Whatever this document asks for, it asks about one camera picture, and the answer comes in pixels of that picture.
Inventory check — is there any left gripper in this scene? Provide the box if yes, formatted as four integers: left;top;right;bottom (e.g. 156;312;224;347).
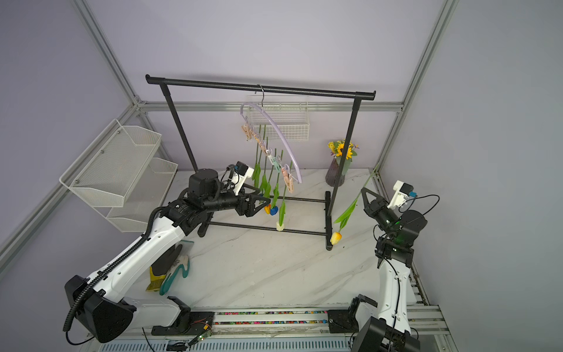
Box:
204;185;271;217

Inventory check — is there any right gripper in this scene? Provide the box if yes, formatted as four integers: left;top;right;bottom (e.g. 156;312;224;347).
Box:
362;190;400;241

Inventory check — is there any yellow tulip group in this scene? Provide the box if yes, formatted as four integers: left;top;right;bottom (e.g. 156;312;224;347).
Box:
262;138;271;199

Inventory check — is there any blue tulip group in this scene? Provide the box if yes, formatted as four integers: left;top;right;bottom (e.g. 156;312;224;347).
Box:
262;136;279;216
270;150;282;216

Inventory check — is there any white tulip group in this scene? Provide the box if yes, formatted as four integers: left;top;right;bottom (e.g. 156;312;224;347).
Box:
252;126;262;188
277;161;294;232

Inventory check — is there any pale yellow tulip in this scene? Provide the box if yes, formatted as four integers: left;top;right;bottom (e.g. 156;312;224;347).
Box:
329;168;377;245

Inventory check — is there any lilac clip hanger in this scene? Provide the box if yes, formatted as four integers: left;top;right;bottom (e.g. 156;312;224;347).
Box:
239;101;309;192

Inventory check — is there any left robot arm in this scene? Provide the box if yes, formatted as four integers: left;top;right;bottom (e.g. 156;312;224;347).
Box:
62;162;271;343

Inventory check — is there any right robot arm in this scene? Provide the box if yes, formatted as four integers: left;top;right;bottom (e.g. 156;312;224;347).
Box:
349;188;428;351

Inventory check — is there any black clothes rack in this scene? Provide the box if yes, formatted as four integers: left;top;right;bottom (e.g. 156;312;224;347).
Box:
145;74;376;238

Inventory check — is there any dark ribbed vase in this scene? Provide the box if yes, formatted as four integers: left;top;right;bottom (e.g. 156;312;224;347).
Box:
325;158;353;186

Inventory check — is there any sunflower bouquet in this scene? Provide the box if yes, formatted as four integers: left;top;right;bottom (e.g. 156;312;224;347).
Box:
328;139;359;160

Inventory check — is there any teal green glove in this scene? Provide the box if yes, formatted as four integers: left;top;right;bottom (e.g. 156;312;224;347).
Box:
151;240;194;296

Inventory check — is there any white mesh two-tier shelf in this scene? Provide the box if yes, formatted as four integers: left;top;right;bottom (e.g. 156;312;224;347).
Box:
60;120;177;233

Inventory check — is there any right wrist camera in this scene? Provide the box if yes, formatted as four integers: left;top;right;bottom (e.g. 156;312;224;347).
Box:
387;180;417;210

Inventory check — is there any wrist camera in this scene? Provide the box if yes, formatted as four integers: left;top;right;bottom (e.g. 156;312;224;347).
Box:
229;161;255;196
387;180;417;210

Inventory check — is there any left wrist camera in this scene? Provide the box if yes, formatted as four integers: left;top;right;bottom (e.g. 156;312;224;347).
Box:
229;161;255;196

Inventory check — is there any white wire wall basket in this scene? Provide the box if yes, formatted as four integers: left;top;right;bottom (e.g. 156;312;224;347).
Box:
243;95;310;142

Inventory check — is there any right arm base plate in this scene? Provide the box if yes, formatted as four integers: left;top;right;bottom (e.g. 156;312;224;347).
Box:
327;294;378;334

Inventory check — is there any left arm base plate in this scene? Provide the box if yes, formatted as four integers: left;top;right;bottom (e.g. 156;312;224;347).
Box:
151;296;215;336

